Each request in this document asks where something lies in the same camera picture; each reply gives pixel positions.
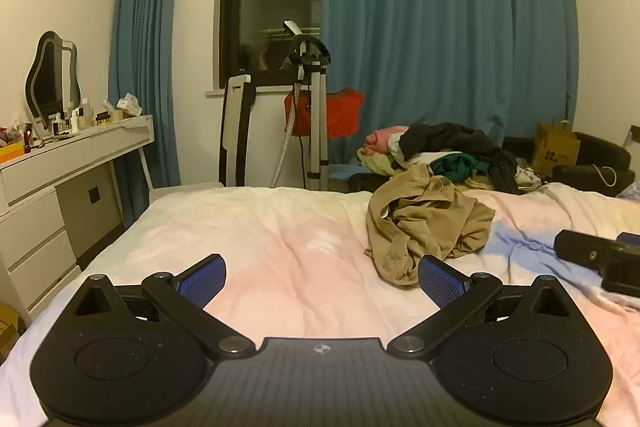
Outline white vanity desk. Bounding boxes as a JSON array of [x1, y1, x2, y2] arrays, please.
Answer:
[[0, 114, 156, 323]]

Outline standing garment steamer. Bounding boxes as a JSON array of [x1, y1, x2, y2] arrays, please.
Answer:
[[270, 21, 333, 192]]

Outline red hanging garment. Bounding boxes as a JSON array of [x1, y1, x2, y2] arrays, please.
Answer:
[[284, 88, 365, 138]]

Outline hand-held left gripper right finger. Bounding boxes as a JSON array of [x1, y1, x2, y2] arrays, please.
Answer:
[[387, 255, 571, 360]]

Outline blue cloth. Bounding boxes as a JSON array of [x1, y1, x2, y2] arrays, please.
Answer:
[[327, 162, 371, 181]]

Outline cardboard box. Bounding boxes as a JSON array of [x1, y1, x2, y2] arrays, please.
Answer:
[[0, 304, 21, 360]]

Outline group of cosmetic bottles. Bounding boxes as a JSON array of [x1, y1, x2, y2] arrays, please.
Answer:
[[47, 97, 126, 138]]

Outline pastel pink bed blanket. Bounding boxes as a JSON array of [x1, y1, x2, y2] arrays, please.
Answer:
[[0, 184, 640, 427]]

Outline tan printed t-shirt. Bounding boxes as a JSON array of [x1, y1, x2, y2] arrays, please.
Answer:
[[365, 164, 496, 288]]

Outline white folding chair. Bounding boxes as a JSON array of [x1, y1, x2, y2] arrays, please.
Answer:
[[218, 74, 258, 188]]

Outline wide blue curtain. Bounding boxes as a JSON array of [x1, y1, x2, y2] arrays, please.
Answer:
[[322, 0, 581, 168]]

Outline black sofa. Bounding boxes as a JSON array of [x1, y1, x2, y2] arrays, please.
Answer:
[[347, 132, 636, 198]]

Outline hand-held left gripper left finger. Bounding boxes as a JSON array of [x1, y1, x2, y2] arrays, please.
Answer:
[[74, 253, 256, 362]]

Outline orange box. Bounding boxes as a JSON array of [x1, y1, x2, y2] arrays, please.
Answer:
[[0, 142, 26, 164]]

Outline narrow blue curtain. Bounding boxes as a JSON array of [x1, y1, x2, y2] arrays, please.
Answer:
[[107, 0, 188, 228]]

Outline white cord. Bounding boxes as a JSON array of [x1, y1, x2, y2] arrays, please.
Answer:
[[592, 164, 621, 188]]

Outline brown paper bag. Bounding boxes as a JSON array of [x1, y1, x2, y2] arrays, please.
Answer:
[[531, 117, 582, 178]]

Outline wavy framed mirror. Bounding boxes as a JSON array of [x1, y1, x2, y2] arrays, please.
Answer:
[[25, 31, 82, 128]]

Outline pile of mixed clothes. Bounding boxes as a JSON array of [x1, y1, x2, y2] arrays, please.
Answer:
[[356, 123, 546, 195]]

